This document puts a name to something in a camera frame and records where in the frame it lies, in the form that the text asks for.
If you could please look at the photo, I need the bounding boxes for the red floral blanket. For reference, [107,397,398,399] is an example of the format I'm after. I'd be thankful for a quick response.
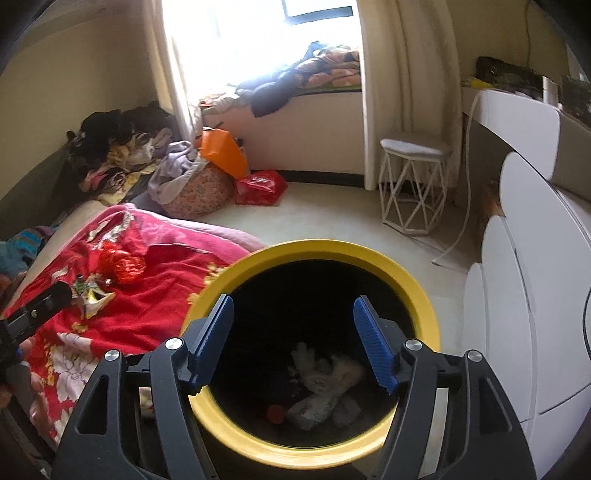
[0,203,269,444]

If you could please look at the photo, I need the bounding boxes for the pile of clothes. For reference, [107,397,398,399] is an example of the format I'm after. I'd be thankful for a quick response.
[67,104,195,206]

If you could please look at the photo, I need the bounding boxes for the yellow rimmed black trash bin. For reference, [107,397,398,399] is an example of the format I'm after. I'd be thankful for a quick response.
[182,239,440,464]

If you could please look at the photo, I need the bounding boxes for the white dressing table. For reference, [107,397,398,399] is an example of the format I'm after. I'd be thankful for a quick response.
[462,88,591,425]

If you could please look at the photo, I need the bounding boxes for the light crumpled clothes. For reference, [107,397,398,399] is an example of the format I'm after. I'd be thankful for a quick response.
[198,90,251,117]

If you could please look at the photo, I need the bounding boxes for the floral fabric bundle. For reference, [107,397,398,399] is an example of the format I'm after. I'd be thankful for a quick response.
[161,164,235,219]

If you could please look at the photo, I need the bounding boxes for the window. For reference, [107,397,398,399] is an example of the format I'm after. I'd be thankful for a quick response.
[157,0,362,93]

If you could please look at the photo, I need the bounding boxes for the red crinkled wrapper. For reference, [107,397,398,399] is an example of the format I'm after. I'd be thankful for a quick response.
[98,244,147,285]

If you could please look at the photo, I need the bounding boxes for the cream curtain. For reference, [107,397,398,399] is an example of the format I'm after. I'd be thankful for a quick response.
[358,0,462,191]
[143,0,205,145]

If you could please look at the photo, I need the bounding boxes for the blue floral garment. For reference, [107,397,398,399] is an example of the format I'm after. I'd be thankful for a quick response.
[0,225,56,278]

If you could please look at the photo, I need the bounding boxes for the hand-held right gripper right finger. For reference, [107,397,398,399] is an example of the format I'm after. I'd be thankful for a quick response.
[353,295,536,480]

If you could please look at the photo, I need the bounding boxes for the dark bag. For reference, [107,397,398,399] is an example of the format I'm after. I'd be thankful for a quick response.
[475,55,544,94]

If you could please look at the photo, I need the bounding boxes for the white window seat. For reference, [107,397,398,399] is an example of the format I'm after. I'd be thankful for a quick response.
[201,87,370,177]

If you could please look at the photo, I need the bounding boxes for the white wire stool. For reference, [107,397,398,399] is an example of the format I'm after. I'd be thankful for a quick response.
[379,136,454,236]

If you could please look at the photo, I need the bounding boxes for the person's left hand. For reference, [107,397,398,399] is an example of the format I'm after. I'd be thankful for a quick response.
[18,336,51,418]

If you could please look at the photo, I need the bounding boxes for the grey headboard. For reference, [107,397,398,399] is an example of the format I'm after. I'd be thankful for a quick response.
[0,148,93,222]

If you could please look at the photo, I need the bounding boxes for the beige mattress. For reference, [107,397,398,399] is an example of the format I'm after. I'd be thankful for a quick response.
[23,200,114,278]

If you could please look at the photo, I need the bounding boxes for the gold green foil wrapper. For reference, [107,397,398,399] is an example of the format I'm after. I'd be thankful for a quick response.
[74,274,119,320]

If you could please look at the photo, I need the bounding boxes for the lavender grey garment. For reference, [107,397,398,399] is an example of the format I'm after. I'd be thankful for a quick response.
[148,141,208,205]

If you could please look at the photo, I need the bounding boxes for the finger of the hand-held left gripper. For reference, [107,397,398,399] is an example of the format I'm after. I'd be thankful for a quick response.
[7,281,73,326]

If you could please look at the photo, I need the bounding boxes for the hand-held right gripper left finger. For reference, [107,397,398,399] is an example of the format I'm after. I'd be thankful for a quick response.
[51,293,236,480]

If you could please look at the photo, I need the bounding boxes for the orange bag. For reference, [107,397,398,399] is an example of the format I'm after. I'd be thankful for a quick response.
[200,129,250,181]

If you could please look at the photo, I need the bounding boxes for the white cable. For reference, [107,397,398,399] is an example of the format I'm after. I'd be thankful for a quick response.
[431,97,482,267]

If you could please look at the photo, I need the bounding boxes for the dark jacket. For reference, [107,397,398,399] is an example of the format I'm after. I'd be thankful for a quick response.
[235,69,306,119]

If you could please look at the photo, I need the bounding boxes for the orange floral quilt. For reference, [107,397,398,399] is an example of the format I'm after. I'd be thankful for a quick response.
[295,41,361,89]

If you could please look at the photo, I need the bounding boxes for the red plastic bag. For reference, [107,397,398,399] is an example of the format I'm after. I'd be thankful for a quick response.
[235,169,288,206]

